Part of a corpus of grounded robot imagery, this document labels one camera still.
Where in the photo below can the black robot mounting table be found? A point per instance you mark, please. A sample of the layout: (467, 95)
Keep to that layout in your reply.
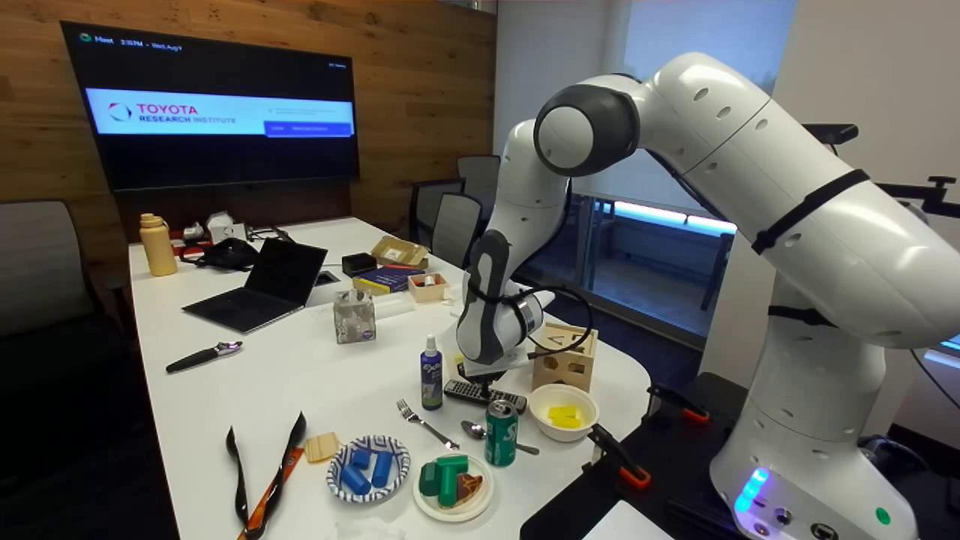
(680, 469)

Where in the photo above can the green soda can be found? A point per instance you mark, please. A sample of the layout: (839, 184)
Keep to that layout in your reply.
(503, 437)

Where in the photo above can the wall mounted television screen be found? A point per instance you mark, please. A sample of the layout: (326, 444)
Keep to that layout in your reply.
(219, 108)

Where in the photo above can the blue labelled small bottle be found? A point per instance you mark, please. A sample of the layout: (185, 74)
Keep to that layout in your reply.
(430, 379)

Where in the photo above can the blue flat box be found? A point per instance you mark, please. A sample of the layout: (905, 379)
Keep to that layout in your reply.
(384, 280)

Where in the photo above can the small white plate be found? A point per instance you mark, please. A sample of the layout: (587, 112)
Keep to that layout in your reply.
(451, 508)

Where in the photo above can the small flat wooden square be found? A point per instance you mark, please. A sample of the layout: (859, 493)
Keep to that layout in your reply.
(321, 447)

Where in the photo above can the black cloth bag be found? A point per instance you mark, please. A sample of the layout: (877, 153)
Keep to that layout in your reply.
(228, 254)

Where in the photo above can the black laptop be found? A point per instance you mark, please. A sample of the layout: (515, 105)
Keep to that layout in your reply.
(266, 286)

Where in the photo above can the metal fork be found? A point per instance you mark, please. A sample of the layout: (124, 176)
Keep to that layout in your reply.
(426, 427)

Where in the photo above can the metal spoon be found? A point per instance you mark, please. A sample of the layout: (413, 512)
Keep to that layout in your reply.
(476, 430)

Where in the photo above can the tan plastic bottle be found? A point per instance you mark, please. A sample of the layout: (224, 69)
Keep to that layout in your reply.
(157, 248)

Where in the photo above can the blue patterned paper plate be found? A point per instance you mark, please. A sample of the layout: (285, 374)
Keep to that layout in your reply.
(392, 489)

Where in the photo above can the green rectangular block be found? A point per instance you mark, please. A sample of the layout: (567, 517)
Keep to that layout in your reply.
(430, 478)

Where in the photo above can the brown red toy piece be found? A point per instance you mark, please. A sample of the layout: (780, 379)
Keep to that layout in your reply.
(471, 488)

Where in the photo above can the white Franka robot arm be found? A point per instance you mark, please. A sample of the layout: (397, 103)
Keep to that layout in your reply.
(798, 219)

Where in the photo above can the white round bowl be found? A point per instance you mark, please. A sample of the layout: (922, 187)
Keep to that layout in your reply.
(544, 421)

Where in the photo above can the silver patterned cube box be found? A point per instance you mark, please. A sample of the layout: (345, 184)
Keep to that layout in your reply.
(354, 318)

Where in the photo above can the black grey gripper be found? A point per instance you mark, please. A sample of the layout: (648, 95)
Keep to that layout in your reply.
(486, 360)

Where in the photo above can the wooden shape sorter box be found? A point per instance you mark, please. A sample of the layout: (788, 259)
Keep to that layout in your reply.
(564, 365)

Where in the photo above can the white crumpled object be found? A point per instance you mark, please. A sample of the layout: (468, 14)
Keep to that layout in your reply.
(226, 225)

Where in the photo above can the blue toy block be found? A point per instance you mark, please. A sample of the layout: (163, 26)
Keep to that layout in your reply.
(354, 480)

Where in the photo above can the small tan wooden tray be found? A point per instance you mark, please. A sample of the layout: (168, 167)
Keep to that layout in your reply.
(426, 290)

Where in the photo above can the yellow rectangular block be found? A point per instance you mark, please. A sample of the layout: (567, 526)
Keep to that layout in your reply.
(575, 413)
(560, 419)

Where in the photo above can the green cylinder block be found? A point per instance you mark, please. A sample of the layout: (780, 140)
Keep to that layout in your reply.
(451, 480)

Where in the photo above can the black marker pen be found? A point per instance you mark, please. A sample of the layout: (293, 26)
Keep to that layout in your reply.
(196, 357)

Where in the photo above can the silver black remote control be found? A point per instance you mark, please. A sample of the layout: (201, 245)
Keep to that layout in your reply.
(462, 393)

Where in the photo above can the dark grey office chair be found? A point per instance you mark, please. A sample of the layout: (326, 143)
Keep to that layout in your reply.
(482, 178)
(454, 230)

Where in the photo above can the black orange clamp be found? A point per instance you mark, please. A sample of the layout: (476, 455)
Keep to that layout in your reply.
(680, 404)
(617, 455)

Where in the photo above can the small black box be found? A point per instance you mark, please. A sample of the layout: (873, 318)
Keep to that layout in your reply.
(357, 264)

